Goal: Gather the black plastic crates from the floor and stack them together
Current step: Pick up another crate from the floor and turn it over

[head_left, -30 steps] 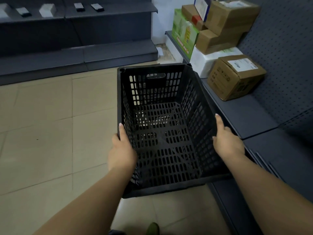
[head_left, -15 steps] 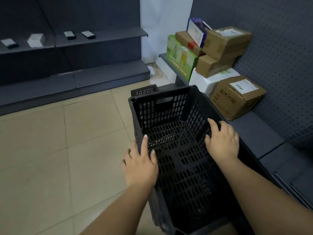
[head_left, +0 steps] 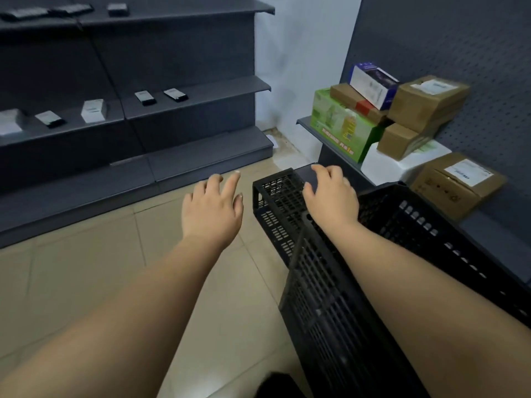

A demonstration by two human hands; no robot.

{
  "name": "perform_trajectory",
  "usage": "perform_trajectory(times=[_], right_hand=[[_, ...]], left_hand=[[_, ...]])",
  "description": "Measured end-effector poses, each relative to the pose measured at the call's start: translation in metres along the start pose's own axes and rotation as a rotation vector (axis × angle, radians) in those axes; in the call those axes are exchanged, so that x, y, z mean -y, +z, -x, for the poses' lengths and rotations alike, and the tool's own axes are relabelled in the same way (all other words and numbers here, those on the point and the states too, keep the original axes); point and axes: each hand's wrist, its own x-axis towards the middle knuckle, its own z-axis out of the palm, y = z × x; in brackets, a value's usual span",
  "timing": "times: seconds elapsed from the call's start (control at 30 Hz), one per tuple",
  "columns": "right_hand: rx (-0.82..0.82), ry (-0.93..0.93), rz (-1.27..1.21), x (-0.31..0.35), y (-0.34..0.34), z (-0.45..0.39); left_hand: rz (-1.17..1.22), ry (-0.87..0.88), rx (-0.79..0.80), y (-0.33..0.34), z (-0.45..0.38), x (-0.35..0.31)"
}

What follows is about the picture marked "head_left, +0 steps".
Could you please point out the person's right hand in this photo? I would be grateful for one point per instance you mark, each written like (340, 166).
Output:
(334, 203)

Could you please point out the person's left hand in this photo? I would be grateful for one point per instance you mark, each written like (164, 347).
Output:
(211, 215)

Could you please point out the person's left middle finger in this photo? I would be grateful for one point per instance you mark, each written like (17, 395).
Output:
(214, 184)

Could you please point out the person's right thumb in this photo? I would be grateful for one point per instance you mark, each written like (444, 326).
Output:
(308, 192)

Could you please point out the person's left thumb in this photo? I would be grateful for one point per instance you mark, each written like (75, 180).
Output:
(239, 206)

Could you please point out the person's left little finger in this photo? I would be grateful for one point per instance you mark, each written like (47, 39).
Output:
(187, 200)

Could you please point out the person's right forearm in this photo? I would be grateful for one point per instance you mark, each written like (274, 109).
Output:
(419, 310)

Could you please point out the person's left forearm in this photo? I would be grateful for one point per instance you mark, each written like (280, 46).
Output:
(124, 323)

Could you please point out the small black plastic crate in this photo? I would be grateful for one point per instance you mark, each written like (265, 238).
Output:
(278, 203)

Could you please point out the white paper scrap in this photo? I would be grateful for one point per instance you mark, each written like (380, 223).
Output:
(270, 140)

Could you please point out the dark gray shelf unit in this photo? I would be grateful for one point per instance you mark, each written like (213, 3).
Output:
(124, 161)

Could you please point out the green printed box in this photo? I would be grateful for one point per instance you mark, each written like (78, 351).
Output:
(340, 124)

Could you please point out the white foam box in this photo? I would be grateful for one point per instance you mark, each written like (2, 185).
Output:
(385, 167)

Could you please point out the black and white flat packet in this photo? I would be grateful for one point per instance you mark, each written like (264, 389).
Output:
(145, 98)
(49, 119)
(175, 94)

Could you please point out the flat brown and red box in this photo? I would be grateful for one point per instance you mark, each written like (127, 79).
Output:
(352, 99)

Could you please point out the small cardboard box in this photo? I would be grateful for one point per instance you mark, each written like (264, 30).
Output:
(400, 140)

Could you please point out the large black plastic crate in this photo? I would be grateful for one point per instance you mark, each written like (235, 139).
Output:
(332, 310)

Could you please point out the white and blue box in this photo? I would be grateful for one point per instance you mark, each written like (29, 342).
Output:
(373, 84)

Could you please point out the cardboard box with white label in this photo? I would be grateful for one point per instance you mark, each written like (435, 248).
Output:
(454, 186)

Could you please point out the large cardboard box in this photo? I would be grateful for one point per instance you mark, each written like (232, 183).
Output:
(427, 105)

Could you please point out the person's black clothing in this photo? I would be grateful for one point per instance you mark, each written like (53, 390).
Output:
(280, 387)

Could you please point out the short black packet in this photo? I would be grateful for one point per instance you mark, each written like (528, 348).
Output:
(118, 9)

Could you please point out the gray pegboard shelf unit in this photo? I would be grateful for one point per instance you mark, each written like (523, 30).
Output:
(456, 45)

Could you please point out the long black flat packet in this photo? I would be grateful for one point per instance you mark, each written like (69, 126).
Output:
(71, 9)
(25, 13)

